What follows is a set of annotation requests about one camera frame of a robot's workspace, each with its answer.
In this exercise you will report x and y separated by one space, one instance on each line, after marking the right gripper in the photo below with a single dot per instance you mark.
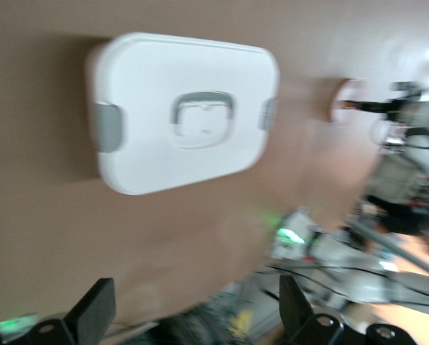
408 97

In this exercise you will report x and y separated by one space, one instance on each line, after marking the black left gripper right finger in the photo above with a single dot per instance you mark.
296 312

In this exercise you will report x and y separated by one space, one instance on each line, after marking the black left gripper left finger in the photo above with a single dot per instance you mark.
92 309

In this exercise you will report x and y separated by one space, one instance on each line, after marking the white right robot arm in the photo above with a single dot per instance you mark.
296 219

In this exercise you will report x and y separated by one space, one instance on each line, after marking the white lunch box grey clips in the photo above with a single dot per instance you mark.
185 115

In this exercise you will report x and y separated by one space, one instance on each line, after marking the pink round plate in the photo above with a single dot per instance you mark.
338 97

